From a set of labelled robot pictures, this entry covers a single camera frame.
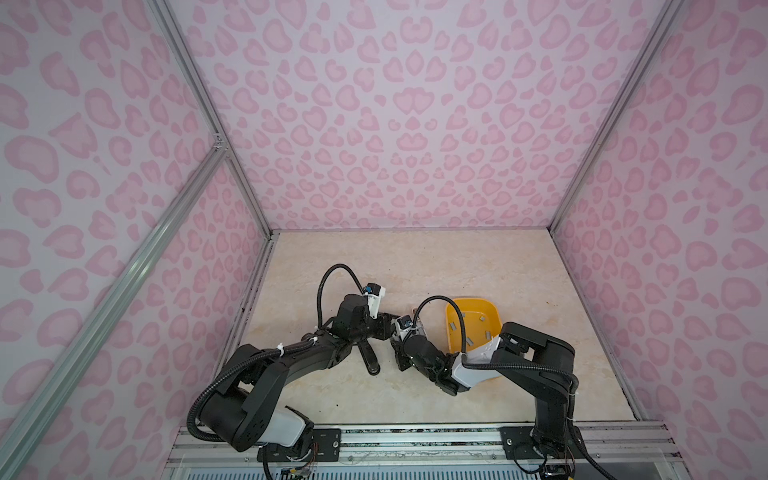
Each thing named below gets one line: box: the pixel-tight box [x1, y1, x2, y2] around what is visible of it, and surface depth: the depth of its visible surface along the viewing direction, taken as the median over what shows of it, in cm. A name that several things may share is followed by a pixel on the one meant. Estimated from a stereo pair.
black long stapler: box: [358, 339, 381, 376], surface depth 88 cm
